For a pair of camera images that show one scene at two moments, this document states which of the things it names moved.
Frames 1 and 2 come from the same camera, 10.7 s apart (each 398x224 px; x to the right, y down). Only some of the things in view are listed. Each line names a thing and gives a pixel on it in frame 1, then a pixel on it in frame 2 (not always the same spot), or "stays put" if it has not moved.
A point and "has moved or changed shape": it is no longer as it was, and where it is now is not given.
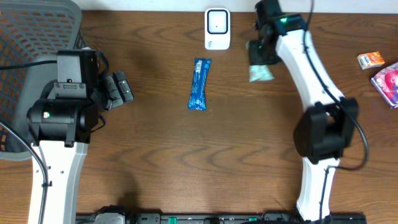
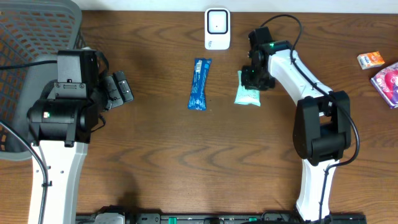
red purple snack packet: x=386 y=82 stays put
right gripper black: x=255 y=58 to x=247 y=81
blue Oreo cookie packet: x=197 y=100 stays put
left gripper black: x=109 y=91 stays put
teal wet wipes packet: x=260 y=72 has moved or changed shape
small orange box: x=370 y=60 stays put
